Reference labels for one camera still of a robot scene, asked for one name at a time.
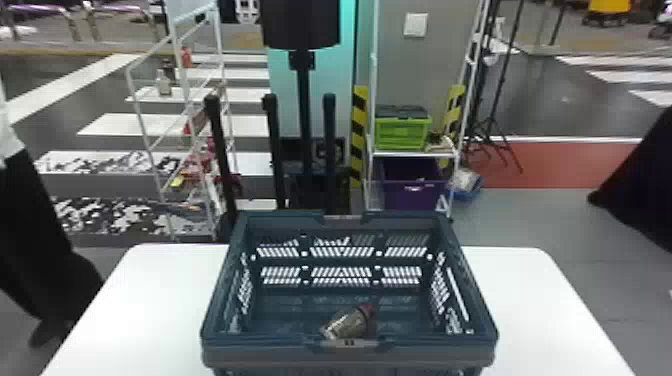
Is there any purple crate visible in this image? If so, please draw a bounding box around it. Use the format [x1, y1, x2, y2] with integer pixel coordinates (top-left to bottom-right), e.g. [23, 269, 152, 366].
[378, 157, 449, 212]

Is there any green crate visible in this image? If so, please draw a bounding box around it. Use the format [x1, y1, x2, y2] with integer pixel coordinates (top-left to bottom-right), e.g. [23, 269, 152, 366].
[373, 104, 433, 153]

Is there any white shelf trolley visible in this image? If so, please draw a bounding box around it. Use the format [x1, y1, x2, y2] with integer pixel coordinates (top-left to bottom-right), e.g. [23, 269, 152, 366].
[363, 0, 493, 217]

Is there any small blue basket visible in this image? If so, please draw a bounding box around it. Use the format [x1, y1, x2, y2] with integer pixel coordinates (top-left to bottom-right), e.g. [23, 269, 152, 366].
[447, 167, 485, 202]

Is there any brown bottle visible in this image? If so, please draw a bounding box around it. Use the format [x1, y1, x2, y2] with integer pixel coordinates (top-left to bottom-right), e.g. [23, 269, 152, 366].
[319, 303, 379, 340]

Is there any black tripod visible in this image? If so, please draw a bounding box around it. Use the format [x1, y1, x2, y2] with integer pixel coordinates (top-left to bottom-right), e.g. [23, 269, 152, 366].
[464, 0, 525, 175]

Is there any grey bottle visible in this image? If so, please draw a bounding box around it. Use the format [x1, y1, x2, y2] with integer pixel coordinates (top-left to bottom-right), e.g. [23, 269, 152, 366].
[155, 67, 174, 97]

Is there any person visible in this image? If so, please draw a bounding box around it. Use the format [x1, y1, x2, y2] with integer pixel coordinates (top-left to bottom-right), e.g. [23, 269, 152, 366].
[0, 78, 105, 349]
[586, 106, 672, 254]

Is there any yellow black striped post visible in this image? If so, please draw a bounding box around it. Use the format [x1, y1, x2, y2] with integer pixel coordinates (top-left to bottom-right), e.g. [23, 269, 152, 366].
[349, 84, 370, 190]
[442, 83, 467, 140]

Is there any white wire rack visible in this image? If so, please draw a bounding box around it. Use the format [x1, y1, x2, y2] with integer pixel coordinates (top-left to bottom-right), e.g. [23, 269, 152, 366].
[124, 0, 244, 243]

